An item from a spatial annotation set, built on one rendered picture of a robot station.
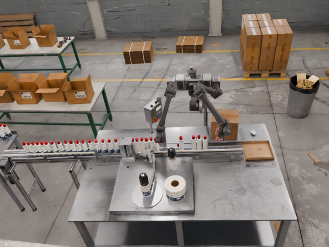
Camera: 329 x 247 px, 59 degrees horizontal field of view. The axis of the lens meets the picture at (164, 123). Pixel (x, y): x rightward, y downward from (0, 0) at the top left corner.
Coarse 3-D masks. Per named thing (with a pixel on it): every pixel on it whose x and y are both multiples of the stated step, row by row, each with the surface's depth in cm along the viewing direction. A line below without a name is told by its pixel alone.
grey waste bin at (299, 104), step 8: (288, 96) 477; (296, 96) 455; (304, 96) 448; (312, 96) 449; (288, 104) 481; (296, 104) 465; (304, 104) 459; (288, 112) 487; (296, 112) 474; (304, 112) 470
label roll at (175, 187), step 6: (168, 180) 276; (174, 180) 275; (180, 180) 275; (168, 186) 271; (174, 186) 281; (180, 186) 269; (168, 192) 269; (174, 192) 265; (180, 192) 267; (186, 192) 280; (168, 198) 276; (174, 198) 271; (180, 198) 273
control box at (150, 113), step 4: (152, 100) 303; (156, 100) 302; (148, 104) 298; (152, 104) 297; (156, 104) 297; (144, 108) 295; (148, 108) 292; (152, 108) 293; (144, 112) 299; (148, 112) 295; (152, 112) 294; (156, 112) 300; (148, 116) 299; (152, 116) 297; (156, 116) 302; (160, 116) 308; (148, 120) 303; (152, 120) 300
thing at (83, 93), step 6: (72, 78) 452; (78, 78) 449; (84, 78) 446; (90, 78) 437; (72, 84) 447; (78, 84) 446; (84, 84) 445; (90, 84) 438; (66, 90) 416; (72, 90) 420; (78, 90) 421; (84, 90) 421; (90, 90) 437; (66, 96) 429; (72, 96) 429; (78, 96) 428; (84, 96) 428; (90, 96) 436; (72, 102) 436; (78, 102) 436; (84, 102) 435; (90, 102) 435
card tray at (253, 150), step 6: (246, 144) 330; (252, 144) 329; (258, 144) 328; (264, 144) 327; (270, 144) 321; (246, 150) 322; (252, 150) 321; (258, 150) 320; (264, 150) 320; (270, 150) 319; (246, 156) 315; (252, 156) 315; (258, 156) 314; (264, 156) 313; (270, 156) 312
